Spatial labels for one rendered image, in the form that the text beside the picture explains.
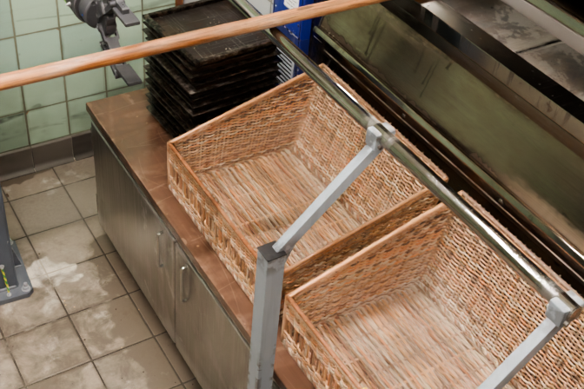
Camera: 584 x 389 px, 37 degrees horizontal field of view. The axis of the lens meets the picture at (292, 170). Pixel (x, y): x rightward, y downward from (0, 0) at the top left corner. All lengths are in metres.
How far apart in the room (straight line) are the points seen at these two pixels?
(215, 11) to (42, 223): 1.07
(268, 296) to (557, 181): 0.63
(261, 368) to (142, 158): 0.82
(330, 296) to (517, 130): 0.55
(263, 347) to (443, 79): 0.74
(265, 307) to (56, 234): 1.48
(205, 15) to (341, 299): 0.93
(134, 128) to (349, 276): 0.91
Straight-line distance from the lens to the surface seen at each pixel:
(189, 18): 2.47
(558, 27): 1.54
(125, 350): 2.73
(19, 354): 2.76
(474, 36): 1.95
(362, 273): 1.99
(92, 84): 3.28
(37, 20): 3.08
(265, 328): 1.79
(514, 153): 1.92
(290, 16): 1.89
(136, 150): 2.49
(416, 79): 2.11
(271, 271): 1.67
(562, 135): 1.80
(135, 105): 2.67
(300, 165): 2.45
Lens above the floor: 2.11
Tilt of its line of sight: 39 degrees down
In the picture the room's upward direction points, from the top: 6 degrees clockwise
